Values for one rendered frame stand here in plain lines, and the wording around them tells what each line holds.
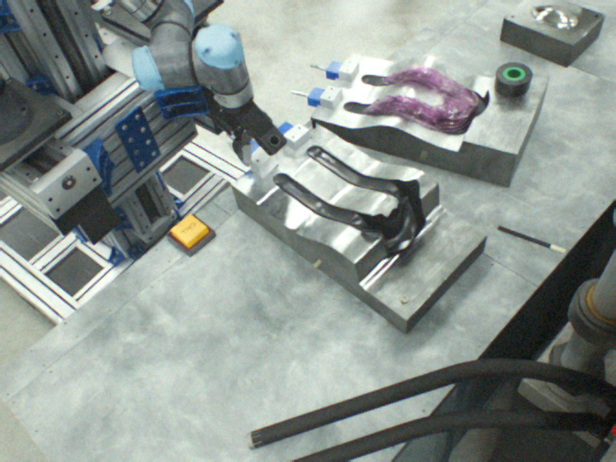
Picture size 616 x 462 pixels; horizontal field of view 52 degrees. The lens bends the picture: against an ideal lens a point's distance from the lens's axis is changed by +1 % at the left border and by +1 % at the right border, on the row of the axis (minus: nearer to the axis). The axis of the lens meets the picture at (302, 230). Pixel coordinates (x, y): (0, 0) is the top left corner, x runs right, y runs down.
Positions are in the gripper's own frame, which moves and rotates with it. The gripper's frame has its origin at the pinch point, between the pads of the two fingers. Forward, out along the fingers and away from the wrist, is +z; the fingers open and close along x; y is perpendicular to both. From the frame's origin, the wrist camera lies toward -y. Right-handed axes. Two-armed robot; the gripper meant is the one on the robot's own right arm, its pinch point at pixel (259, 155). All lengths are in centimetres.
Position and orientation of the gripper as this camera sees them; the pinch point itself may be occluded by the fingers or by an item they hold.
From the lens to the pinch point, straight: 137.9
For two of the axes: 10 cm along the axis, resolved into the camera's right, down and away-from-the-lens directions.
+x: -6.8, 6.9, -2.5
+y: -7.3, -5.8, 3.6
